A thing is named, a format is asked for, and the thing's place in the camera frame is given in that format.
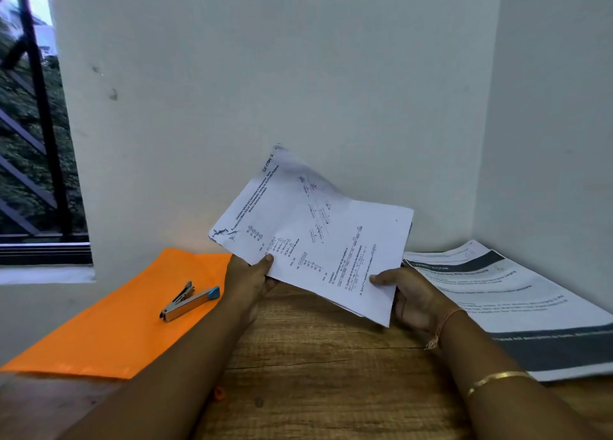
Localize person's right hand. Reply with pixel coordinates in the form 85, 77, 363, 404
369, 267, 460, 333

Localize person's left hand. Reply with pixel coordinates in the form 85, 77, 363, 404
222, 253, 278, 325

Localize white printed paper sheets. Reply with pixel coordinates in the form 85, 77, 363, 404
209, 144, 414, 328

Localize person's left forearm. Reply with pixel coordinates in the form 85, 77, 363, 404
57, 297, 257, 440

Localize person's right forearm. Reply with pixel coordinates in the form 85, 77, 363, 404
437, 309, 605, 440

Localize orange thread wrist band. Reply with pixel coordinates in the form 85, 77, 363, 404
425, 307, 467, 351

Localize silver stapler with blue end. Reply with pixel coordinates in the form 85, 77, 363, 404
159, 282, 221, 323

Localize white and grey printed document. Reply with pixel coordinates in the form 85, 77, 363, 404
401, 239, 613, 382

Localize orange paper envelope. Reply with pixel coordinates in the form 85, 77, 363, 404
0, 248, 234, 381

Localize gold bangle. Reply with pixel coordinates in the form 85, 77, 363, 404
465, 371, 537, 399

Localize black window grille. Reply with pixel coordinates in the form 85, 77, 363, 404
0, 0, 93, 266

